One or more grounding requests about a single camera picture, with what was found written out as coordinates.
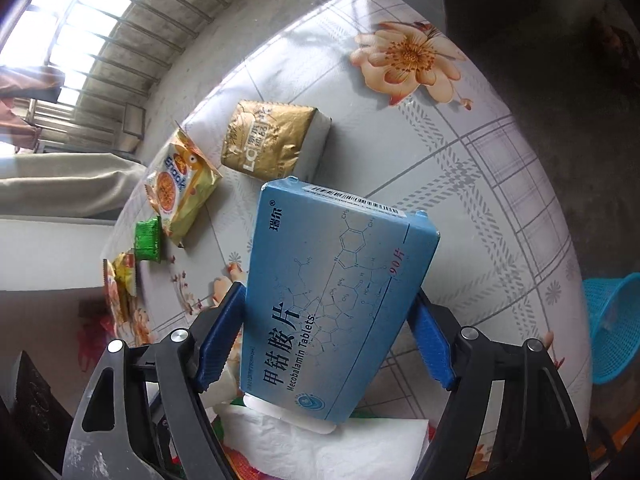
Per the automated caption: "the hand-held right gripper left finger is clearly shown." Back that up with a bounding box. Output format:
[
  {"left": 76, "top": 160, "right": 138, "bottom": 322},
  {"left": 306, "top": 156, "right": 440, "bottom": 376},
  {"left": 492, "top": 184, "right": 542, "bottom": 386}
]
[{"left": 62, "top": 280, "right": 246, "bottom": 480}]

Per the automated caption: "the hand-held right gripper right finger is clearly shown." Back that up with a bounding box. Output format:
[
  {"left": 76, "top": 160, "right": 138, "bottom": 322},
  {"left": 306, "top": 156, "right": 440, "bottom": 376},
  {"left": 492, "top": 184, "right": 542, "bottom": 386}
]
[{"left": 406, "top": 287, "right": 593, "bottom": 480}]

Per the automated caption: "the blue medicine box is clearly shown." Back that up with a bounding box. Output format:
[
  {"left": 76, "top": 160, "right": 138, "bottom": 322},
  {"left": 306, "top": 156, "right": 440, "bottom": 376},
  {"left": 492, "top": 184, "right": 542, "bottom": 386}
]
[{"left": 239, "top": 176, "right": 441, "bottom": 433}]

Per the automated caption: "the orange striped snack packet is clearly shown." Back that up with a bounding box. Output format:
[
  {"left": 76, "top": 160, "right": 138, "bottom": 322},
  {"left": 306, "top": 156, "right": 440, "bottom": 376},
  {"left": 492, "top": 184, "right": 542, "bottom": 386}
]
[{"left": 101, "top": 258, "right": 132, "bottom": 325}]

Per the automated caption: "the small yellow snack packet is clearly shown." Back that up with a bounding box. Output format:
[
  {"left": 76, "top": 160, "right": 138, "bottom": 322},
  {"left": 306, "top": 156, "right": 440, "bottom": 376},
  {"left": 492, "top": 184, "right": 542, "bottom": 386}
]
[{"left": 111, "top": 251, "right": 140, "bottom": 297}]

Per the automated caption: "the small green packet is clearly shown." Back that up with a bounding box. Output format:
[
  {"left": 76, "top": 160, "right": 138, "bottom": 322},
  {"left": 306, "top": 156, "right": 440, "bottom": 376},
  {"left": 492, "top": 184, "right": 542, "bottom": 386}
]
[{"left": 132, "top": 216, "right": 163, "bottom": 262}]

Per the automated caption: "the white tissue paper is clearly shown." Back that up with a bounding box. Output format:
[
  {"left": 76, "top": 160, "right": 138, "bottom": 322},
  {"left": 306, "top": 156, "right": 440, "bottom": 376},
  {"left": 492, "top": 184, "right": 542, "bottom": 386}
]
[{"left": 202, "top": 360, "right": 431, "bottom": 480}]

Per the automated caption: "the orange yellow snack packet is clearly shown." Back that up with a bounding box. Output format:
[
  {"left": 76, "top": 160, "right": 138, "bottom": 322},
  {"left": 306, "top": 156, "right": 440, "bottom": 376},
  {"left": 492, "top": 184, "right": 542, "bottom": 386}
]
[{"left": 144, "top": 122, "right": 223, "bottom": 248}]

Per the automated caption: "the blue plastic basket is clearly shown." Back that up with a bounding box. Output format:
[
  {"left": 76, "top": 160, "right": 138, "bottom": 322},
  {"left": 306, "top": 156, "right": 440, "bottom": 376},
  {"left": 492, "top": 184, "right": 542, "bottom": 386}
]
[{"left": 582, "top": 272, "right": 640, "bottom": 386}]

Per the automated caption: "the orange curtain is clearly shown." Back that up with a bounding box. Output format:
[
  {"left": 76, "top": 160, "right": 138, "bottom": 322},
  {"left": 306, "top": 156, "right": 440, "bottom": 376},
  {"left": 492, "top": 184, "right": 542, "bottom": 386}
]
[{"left": 0, "top": 65, "right": 46, "bottom": 153}]

